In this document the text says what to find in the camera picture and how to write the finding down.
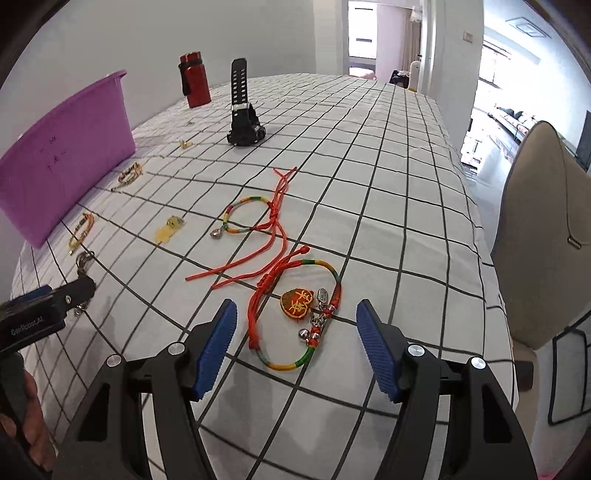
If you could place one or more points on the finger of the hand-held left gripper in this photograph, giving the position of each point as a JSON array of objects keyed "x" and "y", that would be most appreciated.
[
  {"x": 76, "y": 290},
  {"x": 30, "y": 295}
]

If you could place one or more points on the person's left hand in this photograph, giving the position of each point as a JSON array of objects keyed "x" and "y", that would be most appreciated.
[{"x": 37, "y": 415}]

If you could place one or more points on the pink stool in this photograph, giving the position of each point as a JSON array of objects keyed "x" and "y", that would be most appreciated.
[{"x": 362, "y": 72}]

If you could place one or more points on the beige chair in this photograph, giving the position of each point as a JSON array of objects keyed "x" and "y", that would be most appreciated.
[{"x": 535, "y": 230}]

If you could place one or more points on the red water bottle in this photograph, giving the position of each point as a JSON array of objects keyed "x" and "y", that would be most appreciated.
[{"x": 198, "y": 87}]

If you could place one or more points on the black sport watch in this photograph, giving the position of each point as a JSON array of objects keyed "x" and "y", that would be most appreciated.
[{"x": 240, "y": 87}]

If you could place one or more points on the dark cloth pile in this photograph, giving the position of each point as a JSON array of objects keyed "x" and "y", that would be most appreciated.
[{"x": 400, "y": 78}]

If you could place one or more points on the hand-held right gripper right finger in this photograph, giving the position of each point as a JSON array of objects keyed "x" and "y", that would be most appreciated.
[{"x": 376, "y": 350}]

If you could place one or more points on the yellow translucent pendant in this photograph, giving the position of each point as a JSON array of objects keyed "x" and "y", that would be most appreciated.
[{"x": 167, "y": 229}]

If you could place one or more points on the purple plastic basin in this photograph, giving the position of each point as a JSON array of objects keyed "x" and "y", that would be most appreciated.
[{"x": 60, "y": 157}]

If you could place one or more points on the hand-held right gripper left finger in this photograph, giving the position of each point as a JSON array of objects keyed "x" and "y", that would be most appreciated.
[{"x": 214, "y": 350}]

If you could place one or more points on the white yellow standing figure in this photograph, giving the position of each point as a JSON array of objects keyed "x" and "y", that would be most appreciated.
[{"x": 415, "y": 74}]

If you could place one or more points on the grey green sofa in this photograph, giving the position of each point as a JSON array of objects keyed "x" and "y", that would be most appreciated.
[{"x": 512, "y": 117}]

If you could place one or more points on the white checkered tablecloth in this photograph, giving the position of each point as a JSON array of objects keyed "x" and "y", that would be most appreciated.
[{"x": 392, "y": 207}]

